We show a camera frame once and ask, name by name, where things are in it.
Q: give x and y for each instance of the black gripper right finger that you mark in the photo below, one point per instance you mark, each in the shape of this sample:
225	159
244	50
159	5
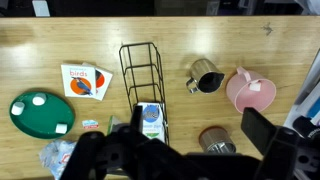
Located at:
257	128

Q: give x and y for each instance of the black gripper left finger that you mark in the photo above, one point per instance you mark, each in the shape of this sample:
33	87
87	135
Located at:
136	118

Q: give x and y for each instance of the white marshmallow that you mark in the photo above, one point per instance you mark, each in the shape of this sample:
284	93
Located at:
17	108
61	128
39	99

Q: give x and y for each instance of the silver steel pitcher cup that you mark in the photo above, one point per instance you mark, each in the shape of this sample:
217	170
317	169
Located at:
204	77

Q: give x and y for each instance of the plastic marshmallow bag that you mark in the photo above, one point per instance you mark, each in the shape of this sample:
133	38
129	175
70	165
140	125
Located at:
56	155

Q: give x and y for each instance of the green plate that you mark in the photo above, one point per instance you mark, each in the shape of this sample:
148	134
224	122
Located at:
40	121

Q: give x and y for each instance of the green white card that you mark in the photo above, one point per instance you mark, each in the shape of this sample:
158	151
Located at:
114	124

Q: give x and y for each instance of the pink plastic mug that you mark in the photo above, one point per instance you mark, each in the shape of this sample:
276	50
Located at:
250	89

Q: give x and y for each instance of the steel tumbler with red base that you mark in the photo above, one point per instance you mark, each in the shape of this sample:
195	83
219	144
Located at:
215	139

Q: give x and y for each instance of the red white sticker label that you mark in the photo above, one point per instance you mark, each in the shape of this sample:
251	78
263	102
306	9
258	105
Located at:
90	124

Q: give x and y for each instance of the birds picture book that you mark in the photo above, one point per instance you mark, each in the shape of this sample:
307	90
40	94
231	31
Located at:
78	80

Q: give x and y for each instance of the black wire rack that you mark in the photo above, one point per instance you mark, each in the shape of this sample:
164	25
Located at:
142	72

